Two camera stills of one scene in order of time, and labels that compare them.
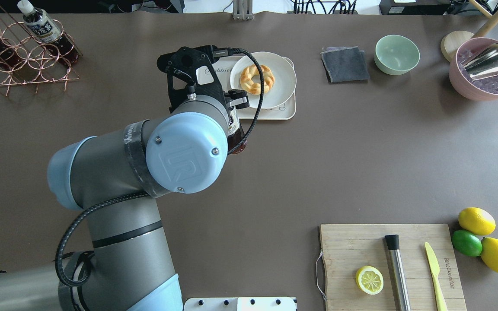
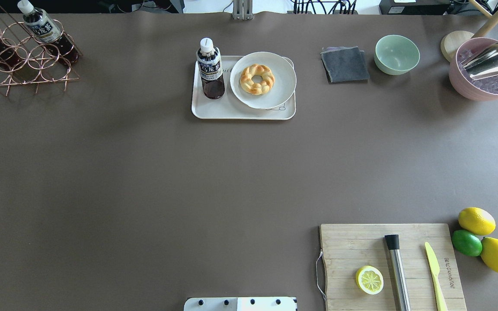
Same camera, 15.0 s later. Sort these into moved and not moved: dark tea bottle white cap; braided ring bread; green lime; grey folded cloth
Moved: dark tea bottle white cap
Not moved: grey folded cloth; braided ring bread; green lime
